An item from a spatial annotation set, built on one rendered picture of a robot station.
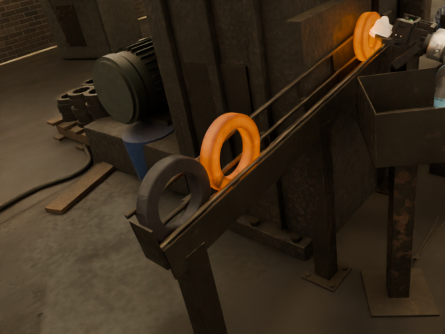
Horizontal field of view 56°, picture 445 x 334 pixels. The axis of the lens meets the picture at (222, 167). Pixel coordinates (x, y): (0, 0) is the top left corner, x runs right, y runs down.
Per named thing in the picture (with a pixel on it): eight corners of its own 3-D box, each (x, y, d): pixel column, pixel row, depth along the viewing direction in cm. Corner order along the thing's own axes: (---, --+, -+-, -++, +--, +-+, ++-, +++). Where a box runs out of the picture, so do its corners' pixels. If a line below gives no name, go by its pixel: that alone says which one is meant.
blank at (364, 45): (350, 24, 131) (360, 23, 129) (371, 4, 139) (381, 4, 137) (355, 69, 140) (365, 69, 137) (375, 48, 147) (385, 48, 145)
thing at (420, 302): (373, 332, 127) (375, 114, 92) (359, 270, 149) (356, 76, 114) (445, 331, 123) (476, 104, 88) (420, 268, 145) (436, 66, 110)
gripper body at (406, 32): (402, 12, 131) (442, 22, 125) (395, 38, 136) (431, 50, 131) (393, 18, 126) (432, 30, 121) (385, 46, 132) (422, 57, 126)
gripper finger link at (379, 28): (369, 13, 134) (396, 21, 130) (364, 31, 138) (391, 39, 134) (364, 16, 132) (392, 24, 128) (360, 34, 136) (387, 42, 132)
